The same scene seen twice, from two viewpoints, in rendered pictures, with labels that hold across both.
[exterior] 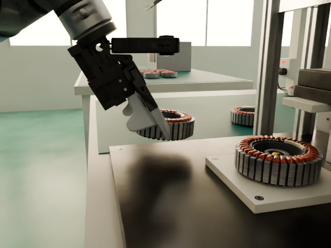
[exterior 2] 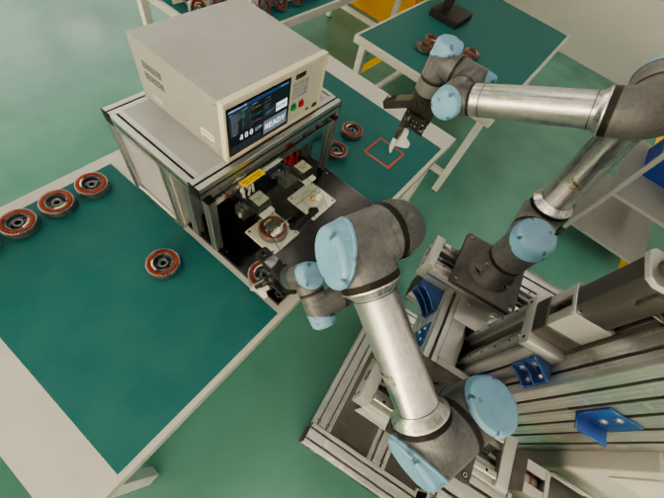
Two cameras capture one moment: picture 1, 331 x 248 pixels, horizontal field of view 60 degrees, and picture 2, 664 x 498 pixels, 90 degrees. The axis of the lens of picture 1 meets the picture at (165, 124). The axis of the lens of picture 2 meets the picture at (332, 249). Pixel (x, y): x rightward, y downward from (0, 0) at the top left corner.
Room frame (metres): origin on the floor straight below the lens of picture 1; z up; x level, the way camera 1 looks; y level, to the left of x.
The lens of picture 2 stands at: (0.80, 0.44, 1.91)
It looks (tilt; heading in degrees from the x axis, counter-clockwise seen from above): 58 degrees down; 215
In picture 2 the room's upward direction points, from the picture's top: 21 degrees clockwise
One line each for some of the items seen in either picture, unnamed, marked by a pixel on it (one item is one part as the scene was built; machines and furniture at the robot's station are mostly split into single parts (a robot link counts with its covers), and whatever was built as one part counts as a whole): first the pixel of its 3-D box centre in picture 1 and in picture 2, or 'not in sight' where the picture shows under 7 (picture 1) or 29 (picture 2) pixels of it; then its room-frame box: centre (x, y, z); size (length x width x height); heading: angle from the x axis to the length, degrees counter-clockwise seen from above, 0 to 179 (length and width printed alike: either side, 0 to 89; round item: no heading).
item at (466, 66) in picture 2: not in sight; (469, 82); (-0.08, 0.05, 1.45); 0.11 x 0.11 x 0.08; 15
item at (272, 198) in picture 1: (274, 174); (272, 232); (0.37, -0.15, 0.78); 0.15 x 0.15 x 0.01; 14
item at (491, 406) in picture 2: not in sight; (476, 408); (0.40, 0.66, 1.20); 0.13 x 0.12 x 0.14; 175
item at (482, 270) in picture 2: not in sight; (499, 264); (-0.06, 0.47, 1.09); 0.15 x 0.15 x 0.10
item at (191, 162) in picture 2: not in sight; (234, 109); (0.33, -0.49, 1.09); 0.68 x 0.44 x 0.05; 14
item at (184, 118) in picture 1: (163, 123); (264, 275); (0.51, 0.00, 0.82); 0.11 x 0.11 x 0.04
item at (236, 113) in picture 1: (250, 115); (163, 264); (0.77, -0.24, 0.77); 0.11 x 0.11 x 0.04
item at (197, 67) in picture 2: not in sight; (235, 74); (0.32, -0.50, 1.22); 0.44 x 0.39 x 0.20; 14
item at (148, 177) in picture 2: not in sight; (151, 177); (0.67, -0.49, 0.91); 0.28 x 0.03 x 0.32; 104
